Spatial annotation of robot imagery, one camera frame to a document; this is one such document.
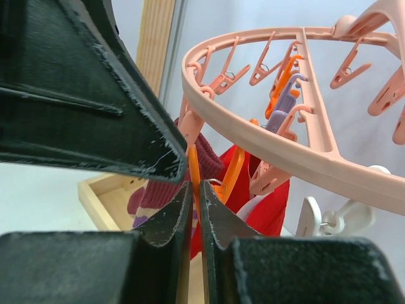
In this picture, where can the red sock on hanger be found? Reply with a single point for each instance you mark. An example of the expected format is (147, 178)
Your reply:
(265, 213)

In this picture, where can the white clip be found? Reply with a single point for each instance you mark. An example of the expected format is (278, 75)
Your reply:
(350, 220)

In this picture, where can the orange clip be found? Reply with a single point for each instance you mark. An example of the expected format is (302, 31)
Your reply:
(230, 170)

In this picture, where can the purple clip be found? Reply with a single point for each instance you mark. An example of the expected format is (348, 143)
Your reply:
(285, 103)

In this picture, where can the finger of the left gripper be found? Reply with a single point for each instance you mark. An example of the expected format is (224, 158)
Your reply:
(72, 97)

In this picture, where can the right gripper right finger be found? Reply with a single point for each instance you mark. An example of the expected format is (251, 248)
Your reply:
(242, 266)

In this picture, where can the wooden hanger rack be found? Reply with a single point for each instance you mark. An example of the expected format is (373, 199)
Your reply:
(106, 196)

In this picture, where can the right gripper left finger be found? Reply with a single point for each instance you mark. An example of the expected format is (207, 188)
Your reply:
(149, 264)

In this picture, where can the pink round clip hanger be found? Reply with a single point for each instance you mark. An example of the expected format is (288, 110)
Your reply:
(304, 145)

